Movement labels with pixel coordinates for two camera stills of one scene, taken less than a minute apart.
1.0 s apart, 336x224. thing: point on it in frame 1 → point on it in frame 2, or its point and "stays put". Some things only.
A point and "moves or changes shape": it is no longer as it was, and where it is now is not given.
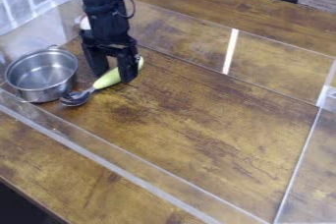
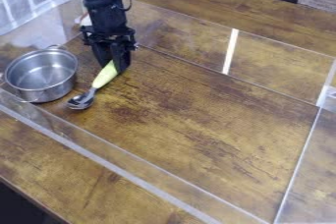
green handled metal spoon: (78, 98) moves or changes shape
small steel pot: (42, 74) stays put
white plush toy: (86, 24) stays put
